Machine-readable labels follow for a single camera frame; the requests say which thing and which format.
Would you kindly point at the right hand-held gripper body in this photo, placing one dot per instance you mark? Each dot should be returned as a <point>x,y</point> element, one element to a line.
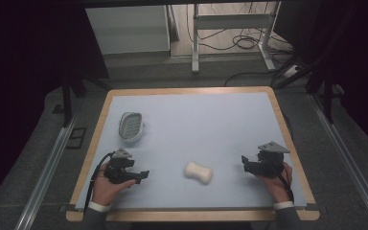
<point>270,161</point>

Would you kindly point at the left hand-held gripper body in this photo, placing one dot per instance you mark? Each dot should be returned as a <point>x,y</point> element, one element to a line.
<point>116,171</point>

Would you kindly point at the grey soap dish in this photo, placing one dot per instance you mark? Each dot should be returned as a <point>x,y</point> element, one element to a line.
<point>131,126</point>

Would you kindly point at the white soap bar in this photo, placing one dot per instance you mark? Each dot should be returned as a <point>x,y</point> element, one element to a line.
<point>198,172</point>

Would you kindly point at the person's left hand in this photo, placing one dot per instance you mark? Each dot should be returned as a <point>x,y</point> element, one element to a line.
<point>105,188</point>

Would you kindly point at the person's right hand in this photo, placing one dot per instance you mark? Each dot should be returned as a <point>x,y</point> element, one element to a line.
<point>278,187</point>

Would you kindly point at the black floor grille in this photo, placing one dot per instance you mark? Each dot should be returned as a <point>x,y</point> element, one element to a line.
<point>76,137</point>

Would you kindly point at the light blue table mat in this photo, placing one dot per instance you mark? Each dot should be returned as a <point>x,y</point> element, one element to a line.
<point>204,127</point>

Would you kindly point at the black metal stand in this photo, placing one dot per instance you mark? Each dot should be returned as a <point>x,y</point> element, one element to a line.
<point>328,96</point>
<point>66,99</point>

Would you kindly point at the white power strip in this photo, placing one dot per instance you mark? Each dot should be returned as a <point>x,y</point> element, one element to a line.
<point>291,71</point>

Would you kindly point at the white cabinet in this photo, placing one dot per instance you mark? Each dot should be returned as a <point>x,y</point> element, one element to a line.
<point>127,28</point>

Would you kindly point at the dark curtain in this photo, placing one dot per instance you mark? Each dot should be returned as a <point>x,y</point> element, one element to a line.
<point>28,48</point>
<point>351,48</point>

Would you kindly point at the aluminium rail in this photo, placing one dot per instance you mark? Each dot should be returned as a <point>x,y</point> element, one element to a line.
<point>43,179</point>
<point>348,159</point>

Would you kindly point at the white metal desk frame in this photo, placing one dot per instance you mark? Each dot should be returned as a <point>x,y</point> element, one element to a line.
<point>230,20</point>

